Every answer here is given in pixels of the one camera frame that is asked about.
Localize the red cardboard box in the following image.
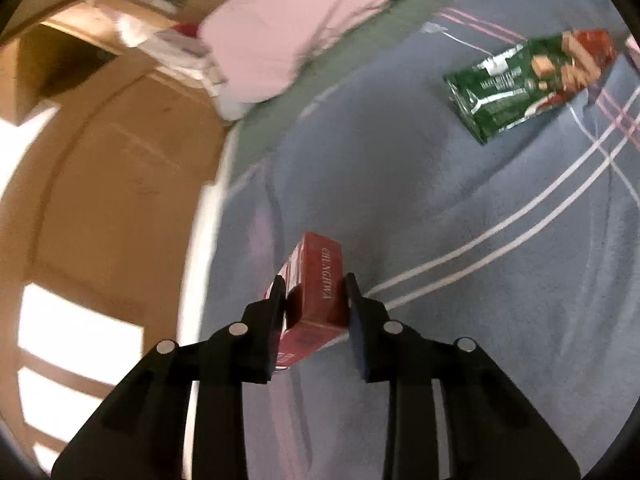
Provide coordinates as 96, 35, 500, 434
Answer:
277, 232, 350, 370

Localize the blue plaid blanket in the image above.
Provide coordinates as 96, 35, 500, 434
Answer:
200, 0, 639, 474

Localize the pink pillow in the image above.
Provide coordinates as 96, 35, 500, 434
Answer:
198, 0, 393, 104

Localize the wooden bed frame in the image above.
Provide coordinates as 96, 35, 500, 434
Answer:
1, 0, 227, 475

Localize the green bed mat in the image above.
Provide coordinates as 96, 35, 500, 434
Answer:
226, 0, 566, 181

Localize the green snack wrapper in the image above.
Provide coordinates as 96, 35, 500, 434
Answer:
444, 29, 617, 144

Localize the pink plastic bag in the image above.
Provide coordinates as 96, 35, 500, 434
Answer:
625, 35, 640, 72

